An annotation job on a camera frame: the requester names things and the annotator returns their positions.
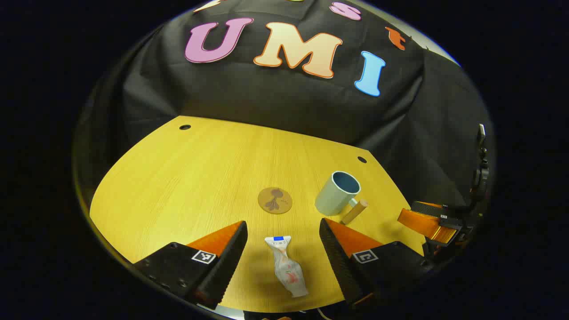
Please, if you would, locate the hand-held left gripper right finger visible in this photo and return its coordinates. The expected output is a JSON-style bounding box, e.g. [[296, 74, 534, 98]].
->
[[319, 218, 434, 309]]

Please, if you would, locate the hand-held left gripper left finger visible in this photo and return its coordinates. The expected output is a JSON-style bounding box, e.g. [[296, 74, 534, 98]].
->
[[133, 220, 248, 310]]

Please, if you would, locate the white toothpaste tube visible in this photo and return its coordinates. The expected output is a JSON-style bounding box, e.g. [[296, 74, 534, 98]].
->
[[264, 236, 309, 298]]

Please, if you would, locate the pale green cup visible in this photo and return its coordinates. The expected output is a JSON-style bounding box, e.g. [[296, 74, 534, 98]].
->
[[315, 171, 369, 225]]

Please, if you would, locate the round brown coaster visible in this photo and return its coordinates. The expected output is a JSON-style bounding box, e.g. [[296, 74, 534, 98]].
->
[[257, 187, 293, 215]]

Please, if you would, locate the wooden desktop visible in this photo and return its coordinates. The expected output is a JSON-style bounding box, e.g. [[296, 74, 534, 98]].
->
[[89, 116, 427, 314]]

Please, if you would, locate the black backdrop cloth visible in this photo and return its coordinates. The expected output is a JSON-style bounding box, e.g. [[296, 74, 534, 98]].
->
[[73, 0, 494, 232]]

